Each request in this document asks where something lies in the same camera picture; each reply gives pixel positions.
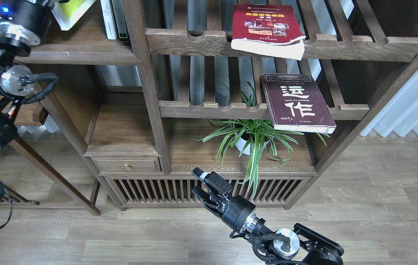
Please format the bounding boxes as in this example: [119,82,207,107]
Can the yellow green book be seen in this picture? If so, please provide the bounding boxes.
[51,0,95,31]

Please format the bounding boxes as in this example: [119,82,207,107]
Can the green spider plant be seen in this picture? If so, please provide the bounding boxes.
[190,79,330,199]

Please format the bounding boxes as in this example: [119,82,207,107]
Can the dark green upright book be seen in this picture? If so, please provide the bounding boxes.
[112,0,129,43]

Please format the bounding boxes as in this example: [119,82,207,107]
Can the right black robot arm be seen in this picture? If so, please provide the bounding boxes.
[192,168,344,265]

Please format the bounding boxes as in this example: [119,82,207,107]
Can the white plant pot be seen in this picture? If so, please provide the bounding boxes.
[235,133,269,155]

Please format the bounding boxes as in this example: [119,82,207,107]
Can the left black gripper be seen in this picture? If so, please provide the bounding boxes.
[0,0,67,45]

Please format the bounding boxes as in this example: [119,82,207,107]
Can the white upright book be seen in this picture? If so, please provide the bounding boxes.
[100,0,117,40]

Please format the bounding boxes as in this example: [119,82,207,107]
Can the dark wooden bookshelf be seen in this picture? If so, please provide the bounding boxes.
[14,0,418,210]

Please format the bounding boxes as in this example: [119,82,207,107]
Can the red book on top shelf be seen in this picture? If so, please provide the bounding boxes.
[231,3,306,60]

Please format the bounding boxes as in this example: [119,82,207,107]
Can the maroon book white characters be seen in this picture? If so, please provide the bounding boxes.
[260,74,336,134]

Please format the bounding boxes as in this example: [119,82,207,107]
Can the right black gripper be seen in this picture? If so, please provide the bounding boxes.
[192,167,256,233]

